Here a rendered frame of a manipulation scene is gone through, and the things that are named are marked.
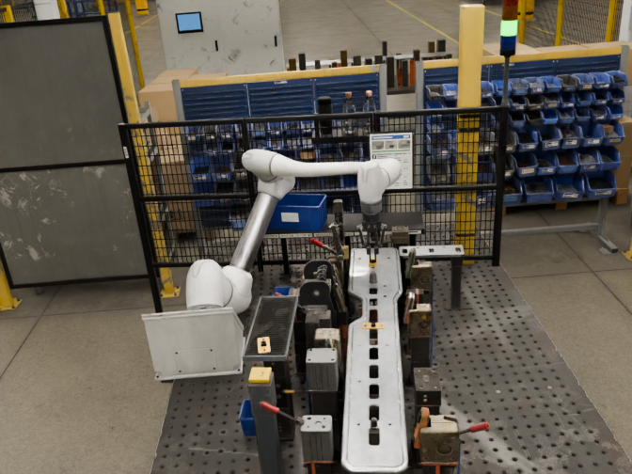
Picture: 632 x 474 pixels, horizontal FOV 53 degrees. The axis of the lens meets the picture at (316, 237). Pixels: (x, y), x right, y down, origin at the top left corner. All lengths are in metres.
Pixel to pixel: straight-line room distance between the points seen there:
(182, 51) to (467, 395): 7.36
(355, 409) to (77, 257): 3.25
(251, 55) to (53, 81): 4.95
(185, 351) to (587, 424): 1.55
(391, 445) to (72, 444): 2.21
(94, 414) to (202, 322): 1.44
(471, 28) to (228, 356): 1.81
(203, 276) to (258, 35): 6.57
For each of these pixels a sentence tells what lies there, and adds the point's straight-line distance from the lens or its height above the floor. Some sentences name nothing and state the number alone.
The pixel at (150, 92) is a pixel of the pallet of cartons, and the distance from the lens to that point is 6.76.
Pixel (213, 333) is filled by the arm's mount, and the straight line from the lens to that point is 2.65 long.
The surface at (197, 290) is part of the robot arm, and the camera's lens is 2.76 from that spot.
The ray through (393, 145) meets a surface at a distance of 3.18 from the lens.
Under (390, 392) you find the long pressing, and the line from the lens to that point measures 2.11.
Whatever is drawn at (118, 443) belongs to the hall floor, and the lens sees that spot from 3.67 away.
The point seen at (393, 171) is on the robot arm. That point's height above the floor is 1.41.
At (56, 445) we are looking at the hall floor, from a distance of 3.80.
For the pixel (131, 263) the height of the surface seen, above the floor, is 0.27.
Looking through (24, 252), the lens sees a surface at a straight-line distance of 5.04.
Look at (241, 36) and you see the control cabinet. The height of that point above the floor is 1.20.
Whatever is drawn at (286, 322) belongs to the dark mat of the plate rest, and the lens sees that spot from 2.18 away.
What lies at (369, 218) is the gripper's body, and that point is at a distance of 2.68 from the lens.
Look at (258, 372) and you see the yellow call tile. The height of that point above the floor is 1.16.
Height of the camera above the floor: 2.32
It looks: 25 degrees down
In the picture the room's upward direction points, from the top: 4 degrees counter-clockwise
